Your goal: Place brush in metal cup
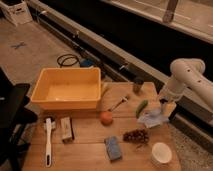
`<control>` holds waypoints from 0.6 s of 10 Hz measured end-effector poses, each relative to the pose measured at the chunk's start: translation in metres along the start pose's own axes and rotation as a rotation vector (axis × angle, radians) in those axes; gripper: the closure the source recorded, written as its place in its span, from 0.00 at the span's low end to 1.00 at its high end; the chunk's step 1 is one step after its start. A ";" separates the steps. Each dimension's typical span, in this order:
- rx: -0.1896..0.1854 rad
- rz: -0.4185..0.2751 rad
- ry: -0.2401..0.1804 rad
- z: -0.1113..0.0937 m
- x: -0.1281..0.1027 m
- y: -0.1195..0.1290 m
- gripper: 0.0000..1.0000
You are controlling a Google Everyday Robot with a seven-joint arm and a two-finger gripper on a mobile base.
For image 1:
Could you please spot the green cucumber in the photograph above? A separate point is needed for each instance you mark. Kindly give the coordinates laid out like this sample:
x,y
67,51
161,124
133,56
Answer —
x,y
140,107

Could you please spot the orange fruit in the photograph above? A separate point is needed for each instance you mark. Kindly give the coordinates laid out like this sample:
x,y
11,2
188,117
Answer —
x,y
106,118

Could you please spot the metal cup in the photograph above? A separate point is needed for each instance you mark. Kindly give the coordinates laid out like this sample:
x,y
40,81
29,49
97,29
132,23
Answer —
x,y
137,84

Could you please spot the light blue cloth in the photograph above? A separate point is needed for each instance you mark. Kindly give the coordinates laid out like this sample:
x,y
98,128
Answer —
x,y
152,118

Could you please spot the white cardboard box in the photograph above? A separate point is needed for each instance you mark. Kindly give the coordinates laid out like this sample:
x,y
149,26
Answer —
x,y
17,14

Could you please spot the blue sponge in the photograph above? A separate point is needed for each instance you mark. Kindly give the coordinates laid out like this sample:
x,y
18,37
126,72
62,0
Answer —
x,y
113,148

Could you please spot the yellow plastic bin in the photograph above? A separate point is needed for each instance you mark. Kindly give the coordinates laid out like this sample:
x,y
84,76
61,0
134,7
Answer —
x,y
67,88

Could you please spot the bunch of dark grapes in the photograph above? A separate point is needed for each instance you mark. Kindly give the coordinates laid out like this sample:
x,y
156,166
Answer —
x,y
136,136

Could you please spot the small cardboard box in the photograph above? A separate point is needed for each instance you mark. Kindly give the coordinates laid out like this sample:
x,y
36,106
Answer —
x,y
66,130

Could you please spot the black chair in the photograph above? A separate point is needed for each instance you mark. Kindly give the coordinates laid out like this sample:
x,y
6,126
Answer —
x,y
14,116

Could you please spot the white bowl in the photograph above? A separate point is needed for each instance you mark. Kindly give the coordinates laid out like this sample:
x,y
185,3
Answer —
x,y
161,154

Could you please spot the blue object on floor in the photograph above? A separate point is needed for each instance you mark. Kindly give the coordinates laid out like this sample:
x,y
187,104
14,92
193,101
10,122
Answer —
x,y
86,63

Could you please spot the white dish brush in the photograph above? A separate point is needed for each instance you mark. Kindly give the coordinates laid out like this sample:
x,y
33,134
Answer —
x,y
49,127

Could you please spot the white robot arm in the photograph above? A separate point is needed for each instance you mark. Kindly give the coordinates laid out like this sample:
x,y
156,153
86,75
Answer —
x,y
187,73

